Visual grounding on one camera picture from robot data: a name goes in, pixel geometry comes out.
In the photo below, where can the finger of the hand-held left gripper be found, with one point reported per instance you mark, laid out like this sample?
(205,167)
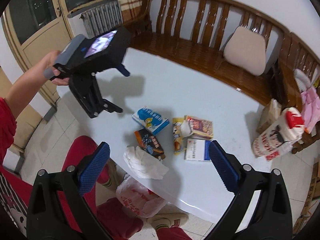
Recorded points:
(87,97)
(124,70)

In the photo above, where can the person's left hand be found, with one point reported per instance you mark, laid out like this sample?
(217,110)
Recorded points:
(50,60)

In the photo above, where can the beige curtain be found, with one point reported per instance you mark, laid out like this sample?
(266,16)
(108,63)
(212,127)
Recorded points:
(130,2)

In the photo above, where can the yellow snack packet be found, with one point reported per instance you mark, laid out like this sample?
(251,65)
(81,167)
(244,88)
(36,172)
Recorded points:
(178,141)

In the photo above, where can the blue white carton box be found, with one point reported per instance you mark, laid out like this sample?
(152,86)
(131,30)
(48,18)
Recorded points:
(150,120)

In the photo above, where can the white box blue stripe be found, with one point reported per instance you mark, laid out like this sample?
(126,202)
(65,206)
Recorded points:
(196,150)

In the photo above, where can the beige slipper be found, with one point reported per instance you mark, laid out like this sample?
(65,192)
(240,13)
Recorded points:
(167,220)

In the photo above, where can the grey ribbed radiator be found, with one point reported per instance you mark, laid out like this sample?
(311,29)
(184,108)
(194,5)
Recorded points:
(102,17)

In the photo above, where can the white printed sack red cap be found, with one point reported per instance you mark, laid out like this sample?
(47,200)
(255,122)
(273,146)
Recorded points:
(272,135)

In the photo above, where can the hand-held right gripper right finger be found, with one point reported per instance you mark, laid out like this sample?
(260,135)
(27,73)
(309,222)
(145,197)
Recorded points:
(223,165)

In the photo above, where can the pink plastic bag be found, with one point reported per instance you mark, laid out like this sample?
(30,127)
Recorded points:
(311,105)

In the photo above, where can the person's left forearm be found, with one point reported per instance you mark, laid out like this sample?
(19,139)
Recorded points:
(22,87)

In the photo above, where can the dark snack packet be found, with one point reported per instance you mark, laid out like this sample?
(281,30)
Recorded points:
(150,142)

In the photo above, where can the cream door with glass pane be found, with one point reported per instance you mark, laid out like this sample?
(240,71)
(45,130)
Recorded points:
(37,43)

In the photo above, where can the wooden slatted armchair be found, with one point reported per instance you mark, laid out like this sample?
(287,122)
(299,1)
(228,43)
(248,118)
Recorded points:
(297,55)

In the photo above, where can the red purple printed box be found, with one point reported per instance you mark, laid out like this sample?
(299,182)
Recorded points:
(201,127)

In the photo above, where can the person's patterned garment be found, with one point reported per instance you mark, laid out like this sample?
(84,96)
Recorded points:
(12,205)

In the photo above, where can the white crumpled plastic bag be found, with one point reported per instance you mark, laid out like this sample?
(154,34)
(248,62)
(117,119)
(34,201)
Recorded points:
(302,80)

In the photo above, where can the large white tissue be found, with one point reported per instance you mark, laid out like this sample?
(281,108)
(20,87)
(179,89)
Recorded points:
(142,163)

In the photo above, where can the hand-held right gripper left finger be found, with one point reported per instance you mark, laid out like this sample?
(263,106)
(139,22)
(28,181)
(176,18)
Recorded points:
(94,166)

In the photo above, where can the beige cushion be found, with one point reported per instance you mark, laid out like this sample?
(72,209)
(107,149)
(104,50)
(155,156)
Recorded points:
(246,50)

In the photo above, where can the small white tissue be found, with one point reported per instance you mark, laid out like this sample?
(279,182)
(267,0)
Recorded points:
(185,128)

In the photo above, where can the cardboard box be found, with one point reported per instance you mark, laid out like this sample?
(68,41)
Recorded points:
(311,187)

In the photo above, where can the wooden slatted bench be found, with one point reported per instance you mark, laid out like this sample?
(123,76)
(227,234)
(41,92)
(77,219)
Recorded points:
(175,47)

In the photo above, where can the white plastic bag red print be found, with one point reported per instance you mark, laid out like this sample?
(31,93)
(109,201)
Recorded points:
(135,197)

